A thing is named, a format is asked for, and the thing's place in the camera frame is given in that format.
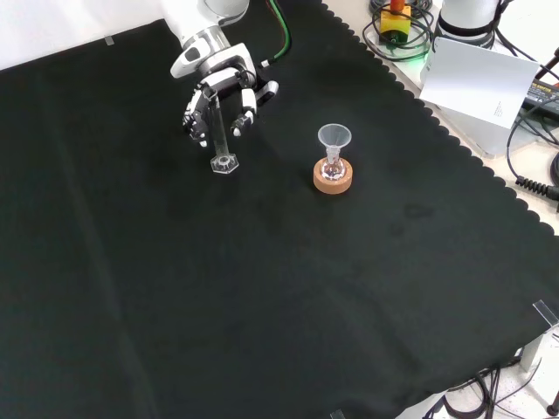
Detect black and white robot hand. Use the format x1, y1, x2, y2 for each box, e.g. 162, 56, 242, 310
169, 41, 281, 150

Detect clear graduated cylinder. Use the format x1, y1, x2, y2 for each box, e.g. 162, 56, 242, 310
201, 86, 241, 176

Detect clear plastic funnel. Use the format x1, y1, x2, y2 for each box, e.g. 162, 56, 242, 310
317, 123, 353, 161

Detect round-bottom glass flask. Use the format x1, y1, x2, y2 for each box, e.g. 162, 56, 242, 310
321, 147, 347, 182

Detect yellow stop button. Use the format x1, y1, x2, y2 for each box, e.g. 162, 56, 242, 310
378, 0, 413, 45

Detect black cloth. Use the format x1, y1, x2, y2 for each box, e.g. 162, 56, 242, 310
0, 0, 559, 419

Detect pale board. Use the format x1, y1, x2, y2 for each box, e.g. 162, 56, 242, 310
418, 36, 542, 130

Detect grey box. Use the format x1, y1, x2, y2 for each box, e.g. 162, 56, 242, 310
436, 103, 528, 159

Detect black device with yellow print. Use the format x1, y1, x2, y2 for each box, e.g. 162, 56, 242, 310
522, 79, 559, 111

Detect black tripod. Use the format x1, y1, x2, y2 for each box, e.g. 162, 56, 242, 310
534, 43, 559, 82

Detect white bench leg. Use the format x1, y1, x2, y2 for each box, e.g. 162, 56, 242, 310
518, 325, 559, 408

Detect green cable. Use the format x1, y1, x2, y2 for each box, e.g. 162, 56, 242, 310
260, 0, 293, 68

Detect black coiled cable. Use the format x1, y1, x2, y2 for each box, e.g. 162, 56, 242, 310
362, 0, 439, 63

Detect cork ring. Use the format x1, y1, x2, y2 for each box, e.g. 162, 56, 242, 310
312, 157, 354, 196

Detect black looped cable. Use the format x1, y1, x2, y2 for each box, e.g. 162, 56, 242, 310
505, 96, 559, 184

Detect black ribbed cable plug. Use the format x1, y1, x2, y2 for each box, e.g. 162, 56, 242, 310
514, 175, 559, 202

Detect black floor cables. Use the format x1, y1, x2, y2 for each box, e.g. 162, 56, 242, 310
421, 365, 542, 419

